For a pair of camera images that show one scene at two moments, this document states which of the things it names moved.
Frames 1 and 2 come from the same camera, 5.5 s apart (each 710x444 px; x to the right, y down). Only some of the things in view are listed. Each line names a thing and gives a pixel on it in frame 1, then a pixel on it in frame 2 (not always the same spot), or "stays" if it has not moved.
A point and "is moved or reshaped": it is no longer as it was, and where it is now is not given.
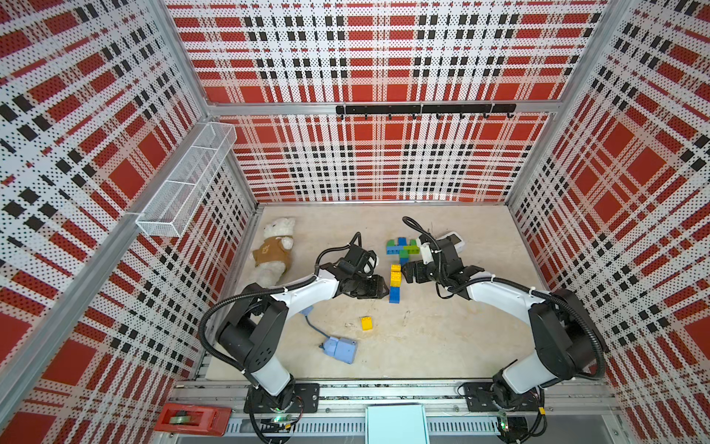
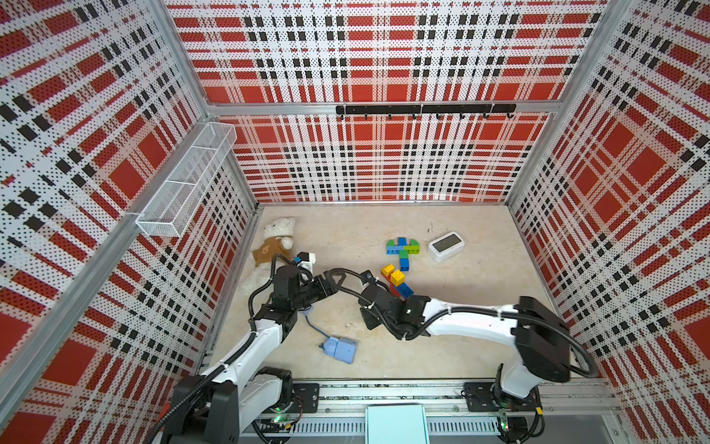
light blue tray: (396, 424) stays
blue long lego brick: (394, 295) is moved or reshaped
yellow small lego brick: (396, 271) is moved or reshaped
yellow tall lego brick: (396, 278) stays
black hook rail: (437, 109) stays
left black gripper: (376, 289) to (329, 288)
